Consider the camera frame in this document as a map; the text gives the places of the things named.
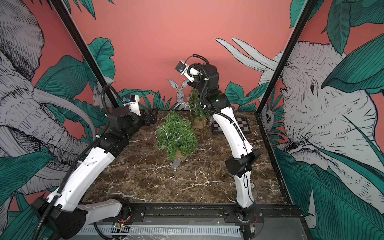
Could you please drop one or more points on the black frame post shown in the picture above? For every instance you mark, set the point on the black frame post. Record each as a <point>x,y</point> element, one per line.
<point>303,18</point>
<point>96,57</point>

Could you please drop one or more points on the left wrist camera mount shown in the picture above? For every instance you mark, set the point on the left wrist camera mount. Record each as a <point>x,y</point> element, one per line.
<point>132,102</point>

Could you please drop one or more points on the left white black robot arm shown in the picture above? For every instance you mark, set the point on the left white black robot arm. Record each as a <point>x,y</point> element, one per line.
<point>61,211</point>

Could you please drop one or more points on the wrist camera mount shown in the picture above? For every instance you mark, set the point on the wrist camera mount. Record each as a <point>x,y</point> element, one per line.
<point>187,71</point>
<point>132,102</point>

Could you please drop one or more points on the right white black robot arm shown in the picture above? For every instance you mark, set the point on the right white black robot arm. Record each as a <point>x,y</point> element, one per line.
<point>205,78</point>

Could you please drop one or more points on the black left frame post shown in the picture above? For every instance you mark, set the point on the black left frame post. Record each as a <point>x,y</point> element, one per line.
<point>96,57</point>

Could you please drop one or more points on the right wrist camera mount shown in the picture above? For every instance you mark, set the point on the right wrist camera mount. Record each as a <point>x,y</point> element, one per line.
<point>187,71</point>

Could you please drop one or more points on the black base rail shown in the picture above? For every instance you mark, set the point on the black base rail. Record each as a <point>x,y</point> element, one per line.
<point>231,213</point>

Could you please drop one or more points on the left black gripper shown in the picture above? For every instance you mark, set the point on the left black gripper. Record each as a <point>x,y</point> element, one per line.
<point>152,118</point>

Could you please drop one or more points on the small chessboard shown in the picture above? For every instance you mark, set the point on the small chessboard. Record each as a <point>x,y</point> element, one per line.
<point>242,122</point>

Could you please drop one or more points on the black right frame post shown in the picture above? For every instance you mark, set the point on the black right frame post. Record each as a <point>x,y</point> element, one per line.
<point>303,18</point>

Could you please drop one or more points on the white perforated strip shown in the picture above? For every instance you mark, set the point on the white perforated strip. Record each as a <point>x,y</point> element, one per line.
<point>141,230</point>

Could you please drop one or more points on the mini christmas tree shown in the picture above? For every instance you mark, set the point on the mini christmas tree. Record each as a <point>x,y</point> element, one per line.
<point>176,134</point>
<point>198,114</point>

